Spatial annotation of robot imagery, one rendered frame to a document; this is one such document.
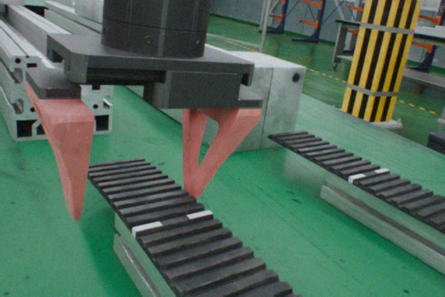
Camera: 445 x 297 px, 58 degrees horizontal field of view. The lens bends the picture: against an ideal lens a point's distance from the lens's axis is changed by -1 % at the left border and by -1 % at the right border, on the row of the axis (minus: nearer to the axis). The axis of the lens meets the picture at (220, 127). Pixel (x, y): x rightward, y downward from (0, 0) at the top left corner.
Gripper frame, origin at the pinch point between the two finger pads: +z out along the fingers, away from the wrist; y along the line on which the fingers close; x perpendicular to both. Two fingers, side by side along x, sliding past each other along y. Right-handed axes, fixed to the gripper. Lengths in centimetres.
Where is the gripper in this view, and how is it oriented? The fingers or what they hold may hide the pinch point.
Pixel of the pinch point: (138, 193)
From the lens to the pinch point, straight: 26.1
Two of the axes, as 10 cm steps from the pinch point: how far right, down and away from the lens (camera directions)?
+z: -1.5, 9.4, 3.0
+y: -8.3, 0.4, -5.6
